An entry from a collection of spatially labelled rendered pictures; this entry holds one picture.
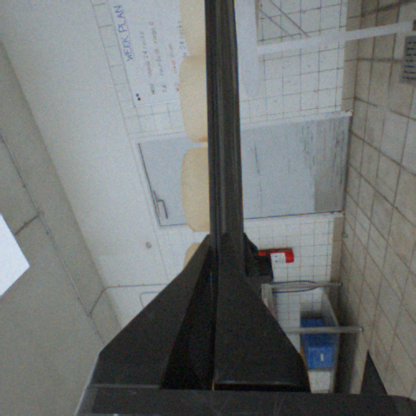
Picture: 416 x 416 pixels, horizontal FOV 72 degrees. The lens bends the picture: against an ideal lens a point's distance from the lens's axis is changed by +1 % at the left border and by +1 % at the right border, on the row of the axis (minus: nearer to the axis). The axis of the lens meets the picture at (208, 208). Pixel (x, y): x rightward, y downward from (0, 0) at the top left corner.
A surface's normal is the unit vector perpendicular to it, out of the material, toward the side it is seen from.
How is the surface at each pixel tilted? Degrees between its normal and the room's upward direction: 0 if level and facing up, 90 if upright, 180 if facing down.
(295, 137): 90
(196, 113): 88
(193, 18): 88
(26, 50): 90
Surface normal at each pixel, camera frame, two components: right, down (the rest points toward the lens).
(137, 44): -0.08, 0.48
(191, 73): -0.15, -0.18
